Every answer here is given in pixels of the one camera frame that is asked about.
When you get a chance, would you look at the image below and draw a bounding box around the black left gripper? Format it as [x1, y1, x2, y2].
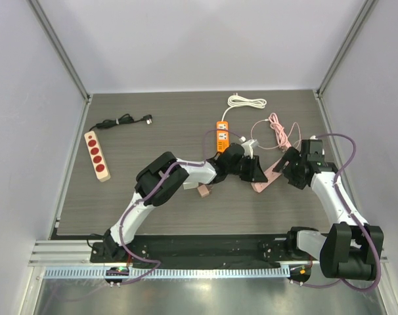
[226, 154, 267, 182]

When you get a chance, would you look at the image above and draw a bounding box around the pink plug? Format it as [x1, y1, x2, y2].
[197, 184, 212, 198]

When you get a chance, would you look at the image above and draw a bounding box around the white cube socket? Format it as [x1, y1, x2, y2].
[183, 182, 198, 190]

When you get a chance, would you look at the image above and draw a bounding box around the beige red power strip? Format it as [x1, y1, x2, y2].
[84, 131, 111, 182]

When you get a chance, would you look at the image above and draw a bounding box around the pink power strip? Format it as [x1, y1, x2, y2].
[251, 160, 281, 193]

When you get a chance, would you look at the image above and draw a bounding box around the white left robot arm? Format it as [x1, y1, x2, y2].
[103, 139, 267, 263]

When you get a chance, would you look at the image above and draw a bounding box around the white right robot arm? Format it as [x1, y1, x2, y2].
[273, 138, 384, 284]

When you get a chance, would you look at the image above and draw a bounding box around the thin pink usb cable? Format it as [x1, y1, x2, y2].
[250, 118, 301, 152]

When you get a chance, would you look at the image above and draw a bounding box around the white coiled cable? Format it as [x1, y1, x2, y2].
[221, 93, 268, 122]

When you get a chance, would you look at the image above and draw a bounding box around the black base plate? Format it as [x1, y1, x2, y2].
[90, 233, 311, 269]

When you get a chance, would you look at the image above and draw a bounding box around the white slotted cable duct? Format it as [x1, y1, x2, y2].
[44, 265, 290, 280]

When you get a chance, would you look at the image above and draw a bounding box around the black power strip cable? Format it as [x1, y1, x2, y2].
[89, 113, 154, 131]

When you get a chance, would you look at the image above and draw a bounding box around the right aluminium frame post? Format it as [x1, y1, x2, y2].
[315, 0, 380, 99]

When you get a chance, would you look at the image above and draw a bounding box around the aluminium frame post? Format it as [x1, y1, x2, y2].
[315, 0, 380, 99]
[27, 0, 92, 103]

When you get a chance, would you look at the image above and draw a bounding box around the aluminium front rail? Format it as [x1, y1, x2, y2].
[28, 236, 389, 267]

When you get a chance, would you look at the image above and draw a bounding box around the left aluminium frame post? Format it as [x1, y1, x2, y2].
[27, 0, 92, 103]

